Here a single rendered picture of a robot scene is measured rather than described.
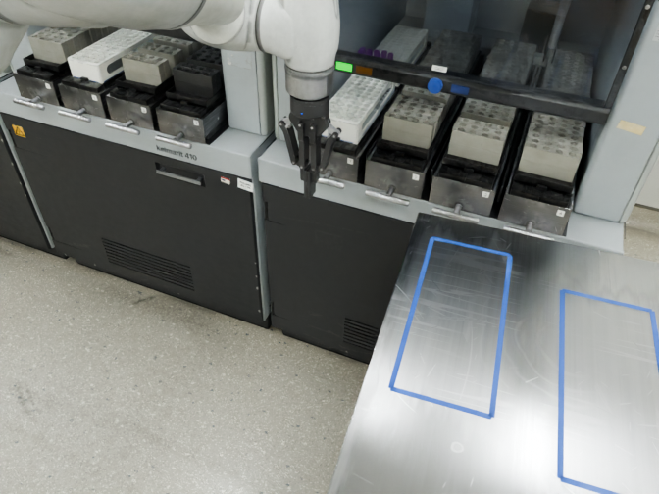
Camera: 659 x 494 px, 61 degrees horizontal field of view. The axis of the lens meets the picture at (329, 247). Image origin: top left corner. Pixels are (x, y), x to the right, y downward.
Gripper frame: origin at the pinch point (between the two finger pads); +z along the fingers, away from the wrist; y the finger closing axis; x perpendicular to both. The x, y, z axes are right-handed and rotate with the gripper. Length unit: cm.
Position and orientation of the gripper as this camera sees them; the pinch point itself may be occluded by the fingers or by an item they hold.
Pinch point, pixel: (309, 180)
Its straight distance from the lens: 119.2
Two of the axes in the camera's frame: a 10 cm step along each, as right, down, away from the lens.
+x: -3.7, 6.1, -7.0
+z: -0.2, 7.5, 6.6
